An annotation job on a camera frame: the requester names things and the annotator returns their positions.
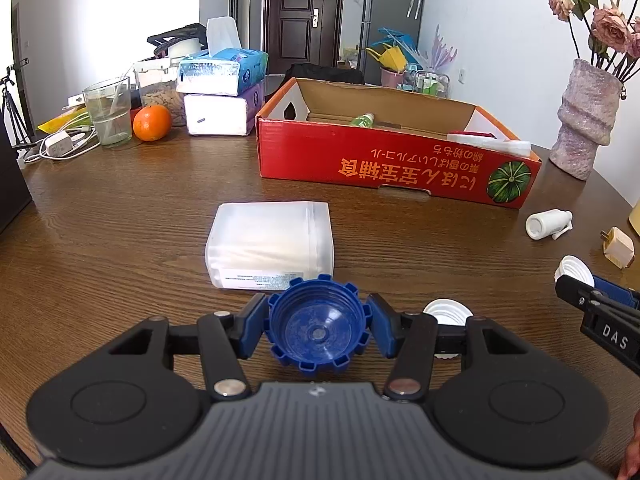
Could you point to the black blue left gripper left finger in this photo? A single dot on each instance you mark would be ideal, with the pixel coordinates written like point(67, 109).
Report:
point(222, 339)

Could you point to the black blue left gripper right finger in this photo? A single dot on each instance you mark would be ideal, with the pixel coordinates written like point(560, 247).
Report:
point(413, 341)

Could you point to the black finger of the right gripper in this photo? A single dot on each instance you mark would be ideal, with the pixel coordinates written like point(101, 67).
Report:
point(611, 325)

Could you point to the blue plastic bottle cap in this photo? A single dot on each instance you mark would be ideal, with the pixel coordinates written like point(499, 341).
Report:
point(317, 325)

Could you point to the large white bottle cap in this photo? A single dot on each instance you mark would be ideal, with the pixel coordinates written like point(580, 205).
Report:
point(448, 312)

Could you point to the small white ribbed cap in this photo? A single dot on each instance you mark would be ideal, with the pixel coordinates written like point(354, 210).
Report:
point(575, 268)

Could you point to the beige power plug adapter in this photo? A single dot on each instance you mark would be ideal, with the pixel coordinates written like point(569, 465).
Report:
point(618, 247)

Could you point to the translucent plastic swab box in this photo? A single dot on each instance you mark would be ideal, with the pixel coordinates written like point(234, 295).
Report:
point(264, 246)

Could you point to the yellow object at edge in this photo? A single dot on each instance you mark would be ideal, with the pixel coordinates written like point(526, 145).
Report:
point(634, 218)

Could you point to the small white plastic bottle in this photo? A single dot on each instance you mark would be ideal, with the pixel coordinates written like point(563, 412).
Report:
point(553, 222)

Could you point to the white container in box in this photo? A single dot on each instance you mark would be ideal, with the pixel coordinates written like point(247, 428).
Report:
point(512, 147)

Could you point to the pink textured vase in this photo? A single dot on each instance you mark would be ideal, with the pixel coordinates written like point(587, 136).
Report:
point(587, 114)

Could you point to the green bottle in box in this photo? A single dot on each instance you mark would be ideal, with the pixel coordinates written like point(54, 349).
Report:
point(364, 121)

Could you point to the white purple tissue pack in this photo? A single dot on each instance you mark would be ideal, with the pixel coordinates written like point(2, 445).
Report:
point(223, 115)

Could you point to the red cardboard box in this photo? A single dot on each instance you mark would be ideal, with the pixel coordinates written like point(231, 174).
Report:
point(303, 133)

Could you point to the orange fruit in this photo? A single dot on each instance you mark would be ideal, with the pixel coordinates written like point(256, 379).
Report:
point(152, 123)

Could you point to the glass cup rack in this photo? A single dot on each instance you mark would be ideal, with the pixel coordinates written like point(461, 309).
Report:
point(418, 80)

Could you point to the clear drinking glass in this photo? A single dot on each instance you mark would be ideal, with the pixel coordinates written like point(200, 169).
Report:
point(109, 105)

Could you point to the yellow paper packet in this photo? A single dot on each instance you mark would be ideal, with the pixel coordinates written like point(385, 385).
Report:
point(75, 116)

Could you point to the clear jar with grains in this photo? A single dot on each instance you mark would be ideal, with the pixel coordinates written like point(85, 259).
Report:
point(157, 83)

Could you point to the blue tissue pack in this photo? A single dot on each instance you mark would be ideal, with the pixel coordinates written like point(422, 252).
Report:
point(225, 69)

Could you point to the dried pink flowers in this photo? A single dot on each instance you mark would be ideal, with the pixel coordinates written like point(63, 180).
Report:
point(613, 35)

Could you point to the yellow blue toy cluster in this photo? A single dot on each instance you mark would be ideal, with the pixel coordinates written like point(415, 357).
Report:
point(395, 51)

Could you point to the black white headset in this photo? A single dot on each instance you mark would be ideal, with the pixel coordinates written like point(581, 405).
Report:
point(163, 41)

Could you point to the grey refrigerator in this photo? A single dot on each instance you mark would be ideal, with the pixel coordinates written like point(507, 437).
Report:
point(390, 14)

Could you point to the dark brown door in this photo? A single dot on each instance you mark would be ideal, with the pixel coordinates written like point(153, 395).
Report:
point(301, 31)

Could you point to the white charger with cable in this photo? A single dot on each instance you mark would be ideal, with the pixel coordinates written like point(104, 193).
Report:
point(66, 144)

